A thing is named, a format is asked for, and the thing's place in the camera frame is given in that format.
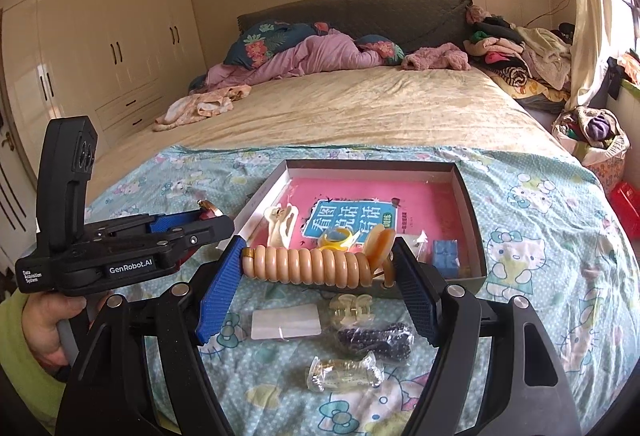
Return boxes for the bed with beige sheet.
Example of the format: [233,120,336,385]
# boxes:
[92,65,561,197]

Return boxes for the cartoon cat printed blanket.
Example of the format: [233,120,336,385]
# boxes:
[85,143,640,436]

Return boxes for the small blue box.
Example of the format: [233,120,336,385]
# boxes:
[431,240,461,278]

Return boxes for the dark bead bracelet in bag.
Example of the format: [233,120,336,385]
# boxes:
[336,322,416,365]

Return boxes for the small floral pillow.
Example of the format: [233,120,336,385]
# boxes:
[357,34,405,66]

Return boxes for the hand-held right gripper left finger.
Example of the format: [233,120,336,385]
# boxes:
[55,236,247,436]

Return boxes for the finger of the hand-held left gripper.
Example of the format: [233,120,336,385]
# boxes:
[150,215,236,268]
[87,210,207,238]

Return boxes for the red plastic container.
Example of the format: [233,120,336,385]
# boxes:
[607,181,640,242]

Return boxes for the cream curtain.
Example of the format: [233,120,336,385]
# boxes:
[555,0,632,110]

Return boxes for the large floral pillow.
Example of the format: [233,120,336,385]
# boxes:
[223,20,302,70]

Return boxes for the laundry basket with clothes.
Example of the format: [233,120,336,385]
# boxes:
[551,106,631,195]

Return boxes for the small clear plastic packet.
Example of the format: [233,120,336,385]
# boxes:
[406,230,432,263]

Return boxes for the white earring card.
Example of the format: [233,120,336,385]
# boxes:
[250,306,322,342]

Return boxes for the clear hair claw clip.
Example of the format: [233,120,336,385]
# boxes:
[327,293,375,330]

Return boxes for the cream wardrobe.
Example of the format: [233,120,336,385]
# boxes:
[0,0,207,277]

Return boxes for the pink fuzzy garment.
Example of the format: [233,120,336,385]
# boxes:
[401,42,471,71]

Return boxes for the person's left hand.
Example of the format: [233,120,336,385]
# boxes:
[22,291,108,369]

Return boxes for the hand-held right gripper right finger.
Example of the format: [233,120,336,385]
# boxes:
[392,236,581,436]

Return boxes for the cream pink clothes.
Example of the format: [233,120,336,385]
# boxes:
[154,84,252,132]

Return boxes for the yellow plastic ring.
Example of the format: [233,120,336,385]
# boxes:
[319,226,360,252]

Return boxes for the beige spiral hair tie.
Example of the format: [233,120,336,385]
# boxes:
[242,224,396,291]

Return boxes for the pile of clothes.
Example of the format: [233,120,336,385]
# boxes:
[462,6,574,115]

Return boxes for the dark grey headboard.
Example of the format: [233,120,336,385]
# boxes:
[237,0,474,55]

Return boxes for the dark red hair clip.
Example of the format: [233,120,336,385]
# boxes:
[175,200,225,267]

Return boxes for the white hair claw clip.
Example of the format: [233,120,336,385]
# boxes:
[264,205,300,248]

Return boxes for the clothes on windowsill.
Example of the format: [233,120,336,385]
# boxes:
[607,48,640,88]

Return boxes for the grey cardboard box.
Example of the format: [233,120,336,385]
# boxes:
[217,159,488,299]

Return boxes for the pink quilt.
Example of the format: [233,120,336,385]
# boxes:
[190,28,387,95]

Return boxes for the clear packet with gold piece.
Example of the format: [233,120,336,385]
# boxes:
[307,350,385,392]

